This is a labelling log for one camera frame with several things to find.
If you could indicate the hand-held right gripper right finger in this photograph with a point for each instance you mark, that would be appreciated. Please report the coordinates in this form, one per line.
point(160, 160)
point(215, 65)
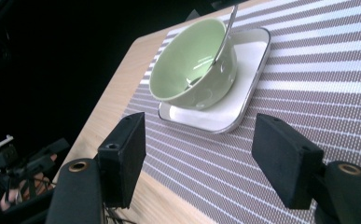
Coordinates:
point(287, 161)

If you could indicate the white square plate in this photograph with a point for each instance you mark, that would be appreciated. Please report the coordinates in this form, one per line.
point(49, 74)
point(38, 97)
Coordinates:
point(231, 105)

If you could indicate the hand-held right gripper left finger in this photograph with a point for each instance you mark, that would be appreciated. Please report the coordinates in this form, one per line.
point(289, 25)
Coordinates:
point(125, 161)

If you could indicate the silver metal spoon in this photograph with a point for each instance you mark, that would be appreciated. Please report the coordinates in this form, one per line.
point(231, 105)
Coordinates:
point(226, 34)

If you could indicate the striped woven placemat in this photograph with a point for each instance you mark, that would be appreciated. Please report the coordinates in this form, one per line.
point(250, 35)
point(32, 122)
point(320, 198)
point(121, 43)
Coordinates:
point(308, 109)

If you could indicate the green ceramic bowl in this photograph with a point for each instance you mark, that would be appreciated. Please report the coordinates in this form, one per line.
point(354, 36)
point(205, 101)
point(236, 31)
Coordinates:
point(181, 62)

